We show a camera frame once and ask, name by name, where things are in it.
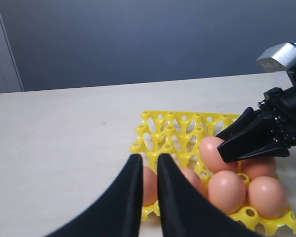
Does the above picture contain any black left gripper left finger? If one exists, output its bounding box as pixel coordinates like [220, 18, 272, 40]
[48, 154, 143, 237]

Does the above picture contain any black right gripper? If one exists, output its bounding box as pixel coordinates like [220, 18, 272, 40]
[216, 86, 296, 162]

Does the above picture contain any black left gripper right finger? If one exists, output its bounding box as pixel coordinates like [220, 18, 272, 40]
[157, 154, 258, 237]

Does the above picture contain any brown egg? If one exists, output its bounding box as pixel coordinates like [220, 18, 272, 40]
[207, 170, 246, 214]
[143, 166, 158, 206]
[200, 136, 238, 173]
[241, 157, 277, 180]
[181, 168, 204, 195]
[248, 176, 288, 219]

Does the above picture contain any yellow plastic egg tray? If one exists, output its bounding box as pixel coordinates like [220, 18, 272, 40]
[130, 111, 296, 237]

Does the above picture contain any clear plastic bin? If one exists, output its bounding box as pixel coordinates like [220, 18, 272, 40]
[272, 72, 293, 90]

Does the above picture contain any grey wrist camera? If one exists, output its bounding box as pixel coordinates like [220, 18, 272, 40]
[256, 42, 296, 86]

